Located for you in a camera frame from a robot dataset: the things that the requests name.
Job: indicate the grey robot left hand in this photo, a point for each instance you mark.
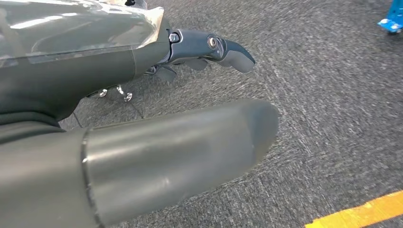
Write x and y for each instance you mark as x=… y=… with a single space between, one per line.
x=157 y=157

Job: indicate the blue metal shelf rack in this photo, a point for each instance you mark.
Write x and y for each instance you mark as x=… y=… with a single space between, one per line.
x=393 y=19

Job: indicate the black stool chrome base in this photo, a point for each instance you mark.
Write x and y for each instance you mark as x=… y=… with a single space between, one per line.
x=124 y=94

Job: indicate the yellow floor tape square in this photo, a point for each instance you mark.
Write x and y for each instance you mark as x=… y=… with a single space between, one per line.
x=362 y=214

